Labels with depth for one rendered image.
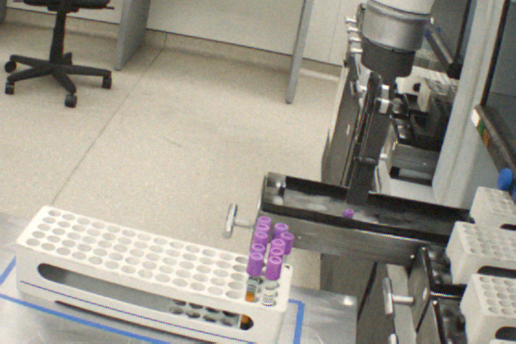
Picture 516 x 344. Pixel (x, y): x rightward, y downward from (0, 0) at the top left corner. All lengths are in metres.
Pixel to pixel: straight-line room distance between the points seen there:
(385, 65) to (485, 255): 0.30
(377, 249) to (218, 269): 0.39
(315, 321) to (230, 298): 0.14
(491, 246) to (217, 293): 0.44
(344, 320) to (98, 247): 0.30
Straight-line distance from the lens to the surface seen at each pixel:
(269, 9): 4.68
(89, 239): 0.85
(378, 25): 1.03
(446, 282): 1.05
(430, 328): 0.99
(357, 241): 1.15
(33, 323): 0.80
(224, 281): 0.81
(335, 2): 4.66
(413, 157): 1.54
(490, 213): 1.19
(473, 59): 1.40
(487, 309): 0.92
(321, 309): 0.91
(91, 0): 3.57
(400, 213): 1.24
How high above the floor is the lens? 1.31
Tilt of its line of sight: 21 degrees down
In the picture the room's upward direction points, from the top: 11 degrees clockwise
